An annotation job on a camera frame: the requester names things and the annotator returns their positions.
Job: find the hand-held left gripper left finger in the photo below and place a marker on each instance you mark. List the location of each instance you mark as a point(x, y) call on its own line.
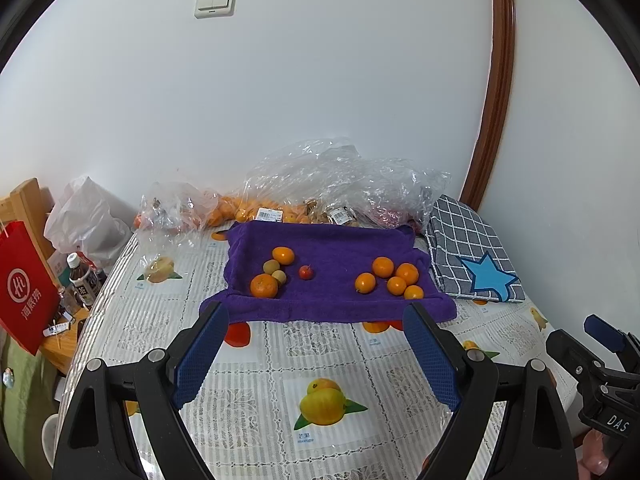
point(200, 355)

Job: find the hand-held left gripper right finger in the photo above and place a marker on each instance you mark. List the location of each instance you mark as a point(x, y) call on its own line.
point(432, 355)

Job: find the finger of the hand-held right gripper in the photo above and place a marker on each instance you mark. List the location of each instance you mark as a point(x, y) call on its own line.
point(606, 332)
point(570, 355)

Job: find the small orange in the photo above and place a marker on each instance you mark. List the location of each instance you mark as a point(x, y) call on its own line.
point(407, 273)
point(396, 285)
point(413, 292)
point(263, 285)
point(283, 255)
point(365, 282)
point(383, 266)

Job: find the green-brown longan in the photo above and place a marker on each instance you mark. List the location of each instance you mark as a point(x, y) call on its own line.
point(271, 266)
point(279, 276)

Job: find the small red fruit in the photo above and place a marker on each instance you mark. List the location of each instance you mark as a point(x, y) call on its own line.
point(306, 271)

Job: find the clear plastic bag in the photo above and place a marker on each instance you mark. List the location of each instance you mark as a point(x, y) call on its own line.
point(295, 175)
point(395, 187)
point(170, 207)

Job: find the person's right hand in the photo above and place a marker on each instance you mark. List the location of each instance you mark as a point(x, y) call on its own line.
point(595, 452)

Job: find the fruit print tablecloth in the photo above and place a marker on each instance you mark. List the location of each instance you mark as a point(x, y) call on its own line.
point(310, 350)

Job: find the purple towel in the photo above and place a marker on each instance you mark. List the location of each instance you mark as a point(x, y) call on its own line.
point(335, 300)

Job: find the grey checked cloth blue star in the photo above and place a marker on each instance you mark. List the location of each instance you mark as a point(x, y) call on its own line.
point(460, 240)

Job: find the dark bottle white cap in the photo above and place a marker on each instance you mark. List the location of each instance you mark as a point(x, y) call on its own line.
point(83, 282)

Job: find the wooden side table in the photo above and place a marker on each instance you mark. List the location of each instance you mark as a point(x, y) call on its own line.
point(62, 345)

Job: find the pile of bagged oranges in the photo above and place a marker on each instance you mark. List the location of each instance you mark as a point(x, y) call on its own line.
point(235, 210)

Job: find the white price label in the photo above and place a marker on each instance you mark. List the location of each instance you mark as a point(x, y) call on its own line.
point(340, 216)
point(270, 215)

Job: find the white cup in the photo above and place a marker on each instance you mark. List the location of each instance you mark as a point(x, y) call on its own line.
point(50, 437)

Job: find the white plastic bag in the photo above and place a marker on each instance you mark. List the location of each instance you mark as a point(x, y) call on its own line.
point(85, 225)

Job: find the bunch of bagged longans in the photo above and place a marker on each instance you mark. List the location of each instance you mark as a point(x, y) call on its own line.
point(320, 212)

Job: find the green cloth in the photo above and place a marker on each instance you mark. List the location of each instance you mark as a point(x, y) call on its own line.
point(22, 400)

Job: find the red paper bag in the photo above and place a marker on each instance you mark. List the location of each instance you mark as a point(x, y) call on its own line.
point(22, 285)

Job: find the wooden chair frame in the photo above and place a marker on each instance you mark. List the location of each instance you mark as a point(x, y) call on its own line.
point(27, 200)

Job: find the brown wooden door frame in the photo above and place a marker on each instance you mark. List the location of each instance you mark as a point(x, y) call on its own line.
point(500, 85)

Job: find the white wall light switch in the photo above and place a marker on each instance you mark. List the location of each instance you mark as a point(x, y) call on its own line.
point(215, 1)

